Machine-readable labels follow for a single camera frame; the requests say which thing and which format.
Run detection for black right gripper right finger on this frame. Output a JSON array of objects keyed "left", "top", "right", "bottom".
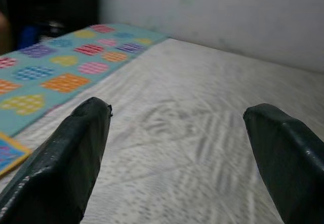
[{"left": 242, "top": 103, "right": 324, "bottom": 224}]

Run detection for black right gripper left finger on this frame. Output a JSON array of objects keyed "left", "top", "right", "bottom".
[{"left": 0, "top": 97, "right": 113, "bottom": 224}]

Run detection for yellow-bordered blue children's book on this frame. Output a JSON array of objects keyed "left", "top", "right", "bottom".
[{"left": 0, "top": 132, "right": 33, "bottom": 178}]

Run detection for teal towel colourful shapes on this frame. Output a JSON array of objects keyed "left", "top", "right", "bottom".
[{"left": 0, "top": 23, "right": 170, "bottom": 138}]

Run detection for white patterned mattress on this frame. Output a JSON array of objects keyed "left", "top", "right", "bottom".
[{"left": 0, "top": 38, "right": 324, "bottom": 224}]

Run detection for bare person leg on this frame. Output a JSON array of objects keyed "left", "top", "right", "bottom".
[{"left": 0, "top": 13, "right": 13, "bottom": 55}]

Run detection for black bag white lettering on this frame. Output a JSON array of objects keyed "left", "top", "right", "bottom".
[{"left": 7, "top": 0, "right": 102, "bottom": 50}]

